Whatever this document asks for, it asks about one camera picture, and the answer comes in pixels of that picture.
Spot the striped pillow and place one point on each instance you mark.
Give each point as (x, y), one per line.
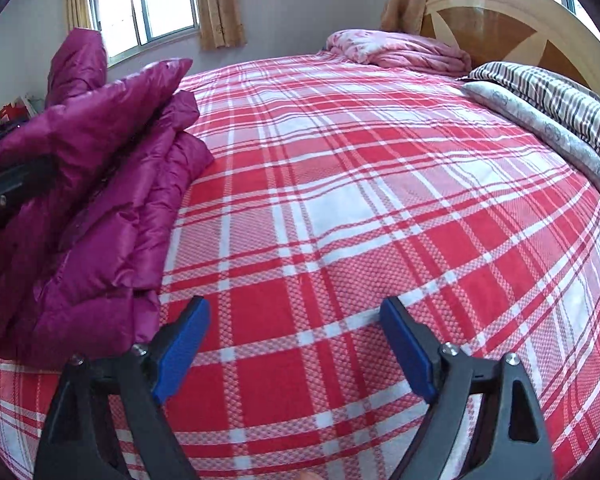
(555, 92)

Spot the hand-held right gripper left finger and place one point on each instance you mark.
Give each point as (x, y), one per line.
(180, 355)

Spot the red plaid bed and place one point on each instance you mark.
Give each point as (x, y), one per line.
(355, 185)

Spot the pink folded quilt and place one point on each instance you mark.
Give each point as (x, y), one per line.
(395, 50)

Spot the magenta down jacket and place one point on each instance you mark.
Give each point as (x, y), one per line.
(105, 185)

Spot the wooden bed headboard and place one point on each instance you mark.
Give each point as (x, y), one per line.
(500, 30)

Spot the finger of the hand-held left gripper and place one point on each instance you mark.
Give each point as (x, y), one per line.
(15, 185)

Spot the white patterned pillow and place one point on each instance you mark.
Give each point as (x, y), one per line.
(530, 120)

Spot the red bag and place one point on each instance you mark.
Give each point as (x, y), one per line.
(10, 110)

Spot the sliding glass window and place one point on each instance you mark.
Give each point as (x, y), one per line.
(145, 5)

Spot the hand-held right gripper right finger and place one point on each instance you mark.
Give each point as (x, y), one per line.
(410, 355)

